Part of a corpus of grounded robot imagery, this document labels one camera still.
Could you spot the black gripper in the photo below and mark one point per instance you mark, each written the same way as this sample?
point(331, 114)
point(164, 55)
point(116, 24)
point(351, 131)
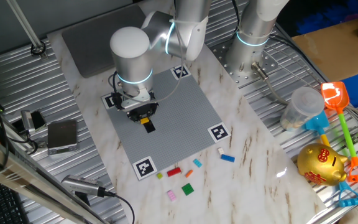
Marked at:
point(143, 109)

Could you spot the yellow Lego brick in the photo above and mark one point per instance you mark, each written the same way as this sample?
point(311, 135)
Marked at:
point(145, 120)

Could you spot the black Lego brick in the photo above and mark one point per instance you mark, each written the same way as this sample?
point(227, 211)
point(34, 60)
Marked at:
point(150, 127)

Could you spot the red Lego brick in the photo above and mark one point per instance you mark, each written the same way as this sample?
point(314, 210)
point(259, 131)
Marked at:
point(174, 171)

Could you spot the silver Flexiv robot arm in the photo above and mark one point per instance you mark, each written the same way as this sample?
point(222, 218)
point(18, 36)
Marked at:
point(132, 62)

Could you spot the grey Lego baseplate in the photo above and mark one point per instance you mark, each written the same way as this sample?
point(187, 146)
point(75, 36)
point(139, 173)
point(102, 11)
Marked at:
point(179, 124)

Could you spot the small lime Lego brick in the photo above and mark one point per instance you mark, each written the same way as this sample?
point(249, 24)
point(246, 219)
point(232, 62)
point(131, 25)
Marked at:
point(159, 175)

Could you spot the cyan Lego brick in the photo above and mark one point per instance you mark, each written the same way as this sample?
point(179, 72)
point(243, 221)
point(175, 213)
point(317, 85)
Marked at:
point(197, 163)

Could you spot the orange Lego brick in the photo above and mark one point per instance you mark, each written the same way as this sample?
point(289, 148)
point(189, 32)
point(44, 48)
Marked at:
point(189, 173)

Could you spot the pink Lego brick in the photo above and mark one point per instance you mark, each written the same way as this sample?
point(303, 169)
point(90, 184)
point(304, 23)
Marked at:
point(171, 195)

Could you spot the white Lego brick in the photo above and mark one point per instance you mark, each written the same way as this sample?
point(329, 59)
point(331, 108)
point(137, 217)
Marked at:
point(221, 151)

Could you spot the green Lego plate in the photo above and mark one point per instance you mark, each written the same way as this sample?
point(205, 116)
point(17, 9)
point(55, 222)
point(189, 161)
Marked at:
point(187, 189)

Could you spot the blue Lego brick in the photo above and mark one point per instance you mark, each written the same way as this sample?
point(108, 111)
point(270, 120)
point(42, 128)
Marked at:
point(227, 158)

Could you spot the black white ArUco marker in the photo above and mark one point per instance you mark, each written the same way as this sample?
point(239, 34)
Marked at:
point(108, 101)
point(180, 72)
point(219, 132)
point(145, 168)

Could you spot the silver digital scale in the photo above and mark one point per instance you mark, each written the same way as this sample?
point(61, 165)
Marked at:
point(62, 135)

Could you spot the grey fabric pad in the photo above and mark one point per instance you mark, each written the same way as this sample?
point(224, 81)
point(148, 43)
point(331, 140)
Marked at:
point(89, 46)

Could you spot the silver metal pole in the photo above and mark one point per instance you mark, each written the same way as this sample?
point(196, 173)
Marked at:
point(26, 26)

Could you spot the clear plastic cup with bricks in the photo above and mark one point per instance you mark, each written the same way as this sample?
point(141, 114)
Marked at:
point(303, 105)

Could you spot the gold piggy bank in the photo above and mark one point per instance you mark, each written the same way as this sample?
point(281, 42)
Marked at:
point(320, 165)

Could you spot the brown cardboard box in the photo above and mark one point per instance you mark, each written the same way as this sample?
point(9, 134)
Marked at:
point(331, 53)

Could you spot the blue fuzzy fabric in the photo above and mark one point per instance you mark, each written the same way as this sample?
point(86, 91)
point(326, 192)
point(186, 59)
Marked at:
point(337, 15)

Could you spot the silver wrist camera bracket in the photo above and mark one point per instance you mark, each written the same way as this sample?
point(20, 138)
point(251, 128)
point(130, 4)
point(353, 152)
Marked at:
point(135, 101)

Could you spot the silver depth camera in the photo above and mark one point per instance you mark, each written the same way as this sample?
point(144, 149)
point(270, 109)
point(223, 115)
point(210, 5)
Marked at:
point(79, 184)

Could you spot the aluminium frame bar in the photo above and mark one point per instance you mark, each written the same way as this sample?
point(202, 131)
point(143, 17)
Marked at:
point(26, 177)

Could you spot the perforated metal robot base plate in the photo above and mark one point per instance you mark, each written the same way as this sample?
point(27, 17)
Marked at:
point(269, 63)

